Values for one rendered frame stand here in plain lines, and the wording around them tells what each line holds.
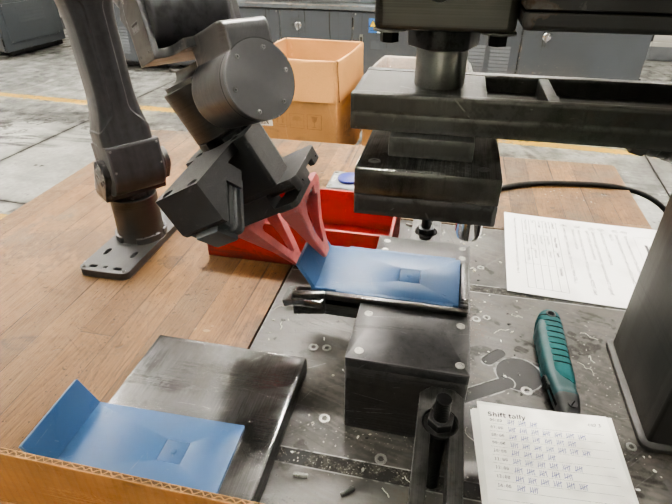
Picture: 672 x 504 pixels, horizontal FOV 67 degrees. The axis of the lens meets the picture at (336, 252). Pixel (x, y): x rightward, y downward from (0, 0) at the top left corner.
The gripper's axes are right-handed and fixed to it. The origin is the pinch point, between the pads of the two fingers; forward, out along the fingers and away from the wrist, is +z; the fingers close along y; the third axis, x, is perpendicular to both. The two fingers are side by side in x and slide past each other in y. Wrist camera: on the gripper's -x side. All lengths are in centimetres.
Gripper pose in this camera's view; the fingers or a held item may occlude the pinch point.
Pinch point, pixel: (309, 251)
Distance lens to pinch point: 52.1
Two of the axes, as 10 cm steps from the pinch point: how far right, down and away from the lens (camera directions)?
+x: 2.1, -6.0, 7.7
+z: 4.8, 7.5, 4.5
